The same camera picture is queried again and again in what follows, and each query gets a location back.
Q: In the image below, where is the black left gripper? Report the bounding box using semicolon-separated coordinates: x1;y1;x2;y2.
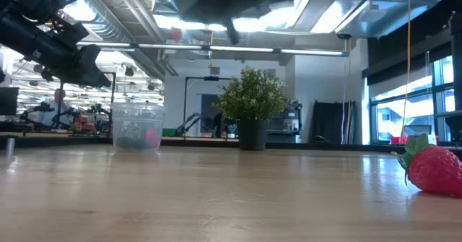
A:
0;16;112;88

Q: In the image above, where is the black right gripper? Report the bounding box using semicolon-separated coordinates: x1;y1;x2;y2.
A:
180;0;321;46

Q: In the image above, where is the clear plastic tupperware container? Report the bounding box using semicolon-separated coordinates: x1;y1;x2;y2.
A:
110;102;167;152

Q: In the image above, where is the long ceiling light strip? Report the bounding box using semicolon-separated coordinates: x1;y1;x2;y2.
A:
75;37;350;58

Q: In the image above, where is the person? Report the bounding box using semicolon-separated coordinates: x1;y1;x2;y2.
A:
38;88;73;127

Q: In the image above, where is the background robot station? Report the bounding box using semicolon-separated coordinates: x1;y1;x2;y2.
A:
18;100;112;134

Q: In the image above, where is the artificial plant in black pot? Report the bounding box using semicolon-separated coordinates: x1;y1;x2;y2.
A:
214;66;292;152

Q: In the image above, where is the dark background monitor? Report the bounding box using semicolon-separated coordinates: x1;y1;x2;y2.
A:
0;86;19;116

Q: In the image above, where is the black background machine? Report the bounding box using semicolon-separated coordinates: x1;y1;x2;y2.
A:
266;100;304;144

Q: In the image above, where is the black curtain panel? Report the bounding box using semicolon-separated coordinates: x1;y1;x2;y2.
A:
310;100;357;145

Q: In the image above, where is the black background rig frame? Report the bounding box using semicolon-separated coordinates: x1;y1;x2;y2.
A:
183;75;232;139
58;69;117;134

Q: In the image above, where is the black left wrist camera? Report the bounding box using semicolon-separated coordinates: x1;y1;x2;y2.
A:
50;20;90;50

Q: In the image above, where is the silver spiral air duct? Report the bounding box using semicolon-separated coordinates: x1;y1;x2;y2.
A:
57;0;180;80

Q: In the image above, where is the silver metal post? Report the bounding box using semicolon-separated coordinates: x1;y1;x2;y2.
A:
4;134;17;158

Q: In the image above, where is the yellow hanging cord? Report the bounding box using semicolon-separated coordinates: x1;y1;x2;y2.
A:
399;0;413;139

